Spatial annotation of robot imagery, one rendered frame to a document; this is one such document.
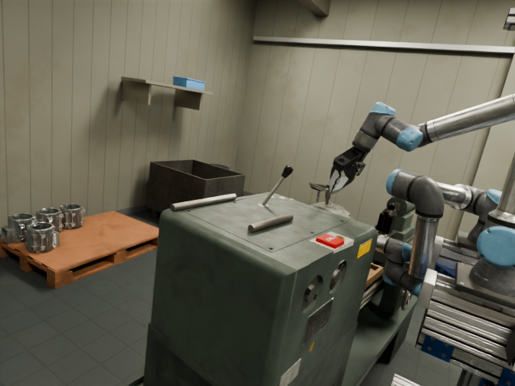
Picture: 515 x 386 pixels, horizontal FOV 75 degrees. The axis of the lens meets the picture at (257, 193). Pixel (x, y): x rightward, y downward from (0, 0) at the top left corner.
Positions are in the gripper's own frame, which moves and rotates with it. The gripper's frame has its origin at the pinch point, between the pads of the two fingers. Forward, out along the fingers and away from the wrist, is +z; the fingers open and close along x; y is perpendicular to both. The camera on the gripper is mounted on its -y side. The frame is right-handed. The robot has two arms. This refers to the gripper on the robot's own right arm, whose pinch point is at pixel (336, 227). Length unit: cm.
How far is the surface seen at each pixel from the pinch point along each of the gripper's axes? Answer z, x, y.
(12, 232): 254, -84, -61
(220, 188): 211, -49, 136
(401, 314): -29, -54, 53
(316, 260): -30, 16, -78
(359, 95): 155, 92, 342
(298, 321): -31, 1, -81
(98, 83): 312, 48, 34
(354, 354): -25, -54, -4
